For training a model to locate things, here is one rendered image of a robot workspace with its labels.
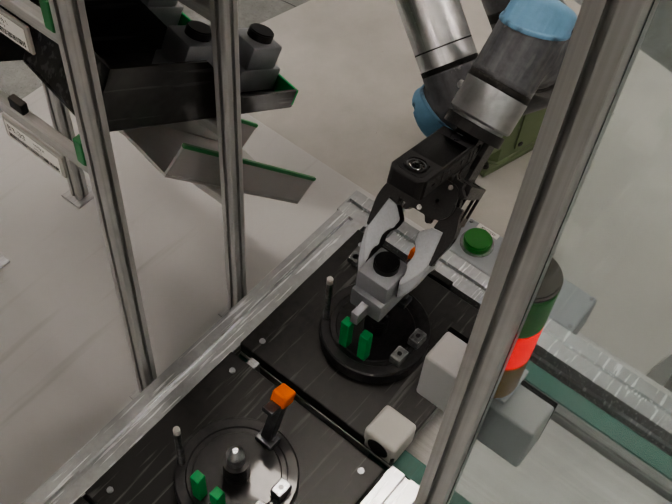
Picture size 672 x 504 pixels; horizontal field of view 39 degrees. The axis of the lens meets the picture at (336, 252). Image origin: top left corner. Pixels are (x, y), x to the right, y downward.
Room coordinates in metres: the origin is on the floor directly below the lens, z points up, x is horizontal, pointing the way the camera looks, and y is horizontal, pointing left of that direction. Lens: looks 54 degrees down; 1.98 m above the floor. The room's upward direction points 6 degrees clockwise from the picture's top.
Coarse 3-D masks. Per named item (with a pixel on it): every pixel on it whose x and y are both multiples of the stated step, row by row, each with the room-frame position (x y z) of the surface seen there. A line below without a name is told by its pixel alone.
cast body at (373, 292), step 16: (384, 256) 0.63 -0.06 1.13; (368, 272) 0.61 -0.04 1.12; (384, 272) 0.61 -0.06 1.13; (400, 272) 0.62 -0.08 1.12; (352, 288) 0.61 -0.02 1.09; (368, 288) 0.60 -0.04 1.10; (384, 288) 0.59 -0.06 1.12; (368, 304) 0.59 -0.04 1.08; (384, 304) 0.59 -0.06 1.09; (352, 320) 0.58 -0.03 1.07
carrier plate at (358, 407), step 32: (320, 288) 0.69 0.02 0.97; (416, 288) 0.70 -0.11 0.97; (288, 320) 0.63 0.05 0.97; (448, 320) 0.66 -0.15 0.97; (256, 352) 0.58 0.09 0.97; (288, 352) 0.59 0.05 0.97; (320, 352) 0.59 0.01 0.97; (288, 384) 0.55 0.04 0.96; (320, 384) 0.55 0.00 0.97; (352, 384) 0.55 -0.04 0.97; (384, 384) 0.55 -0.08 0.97; (416, 384) 0.56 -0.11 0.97; (352, 416) 0.51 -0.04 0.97; (416, 416) 0.52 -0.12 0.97
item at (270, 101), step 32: (128, 0) 0.79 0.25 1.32; (32, 32) 0.71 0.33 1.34; (96, 32) 0.76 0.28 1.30; (128, 32) 0.79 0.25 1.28; (160, 32) 0.82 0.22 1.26; (32, 64) 0.69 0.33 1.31; (96, 64) 0.65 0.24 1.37; (128, 64) 0.76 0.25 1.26; (160, 64) 0.67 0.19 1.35; (192, 64) 0.70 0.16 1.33; (64, 96) 0.65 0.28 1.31; (128, 96) 0.64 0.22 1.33; (160, 96) 0.67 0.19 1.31; (192, 96) 0.70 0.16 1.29; (256, 96) 0.76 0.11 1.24; (288, 96) 0.79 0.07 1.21; (128, 128) 0.64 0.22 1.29
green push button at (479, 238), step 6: (474, 228) 0.81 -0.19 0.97; (480, 228) 0.81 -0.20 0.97; (468, 234) 0.80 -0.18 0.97; (474, 234) 0.80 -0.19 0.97; (480, 234) 0.80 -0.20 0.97; (486, 234) 0.80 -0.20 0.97; (468, 240) 0.79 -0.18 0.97; (474, 240) 0.79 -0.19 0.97; (480, 240) 0.79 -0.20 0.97; (486, 240) 0.79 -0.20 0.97; (492, 240) 0.79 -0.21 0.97; (468, 246) 0.78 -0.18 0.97; (474, 246) 0.78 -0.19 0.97; (480, 246) 0.78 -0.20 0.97; (486, 246) 0.78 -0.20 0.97; (474, 252) 0.77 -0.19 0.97; (480, 252) 0.77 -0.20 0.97; (486, 252) 0.78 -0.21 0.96
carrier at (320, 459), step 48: (240, 384) 0.54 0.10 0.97; (192, 432) 0.47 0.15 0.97; (240, 432) 0.46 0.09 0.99; (288, 432) 0.48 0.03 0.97; (336, 432) 0.49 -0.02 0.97; (144, 480) 0.40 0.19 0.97; (192, 480) 0.38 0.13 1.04; (240, 480) 0.40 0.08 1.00; (288, 480) 0.41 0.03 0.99; (336, 480) 0.43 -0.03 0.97
